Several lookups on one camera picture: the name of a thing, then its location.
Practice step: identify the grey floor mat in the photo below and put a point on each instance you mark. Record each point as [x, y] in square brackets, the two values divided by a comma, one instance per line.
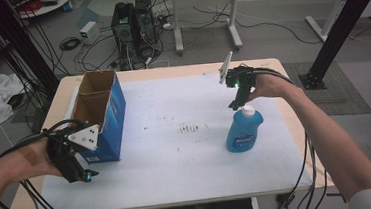
[347, 98]

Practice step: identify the black metal frame post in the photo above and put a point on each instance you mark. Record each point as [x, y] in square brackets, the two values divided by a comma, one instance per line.
[18, 40]
[344, 25]

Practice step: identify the person's left hand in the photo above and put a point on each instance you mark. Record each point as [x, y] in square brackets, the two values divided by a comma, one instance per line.
[39, 162]

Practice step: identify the blue cardboard box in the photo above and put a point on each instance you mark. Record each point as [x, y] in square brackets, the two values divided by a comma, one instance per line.
[111, 123]

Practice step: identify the round white table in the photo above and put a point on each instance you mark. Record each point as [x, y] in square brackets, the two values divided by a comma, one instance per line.
[48, 6]

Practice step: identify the blue dish soap bottle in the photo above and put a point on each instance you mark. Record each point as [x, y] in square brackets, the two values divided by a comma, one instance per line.
[244, 133]

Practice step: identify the person's right hand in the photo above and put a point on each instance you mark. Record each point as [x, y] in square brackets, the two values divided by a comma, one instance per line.
[270, 86]

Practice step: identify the small white box device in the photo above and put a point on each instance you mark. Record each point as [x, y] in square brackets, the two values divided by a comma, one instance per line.
[89, 32]

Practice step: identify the white table mat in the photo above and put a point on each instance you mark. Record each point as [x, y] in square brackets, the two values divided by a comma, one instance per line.
[185, 164]

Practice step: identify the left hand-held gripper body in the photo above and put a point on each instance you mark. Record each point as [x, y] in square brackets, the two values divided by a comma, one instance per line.
[84, 138]

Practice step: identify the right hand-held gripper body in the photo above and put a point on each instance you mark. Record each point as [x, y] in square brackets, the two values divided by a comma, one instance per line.
[243, 76]

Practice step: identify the black computer tower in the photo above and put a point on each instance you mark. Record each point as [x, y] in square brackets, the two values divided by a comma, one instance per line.
[123, 29]
[145, 20]

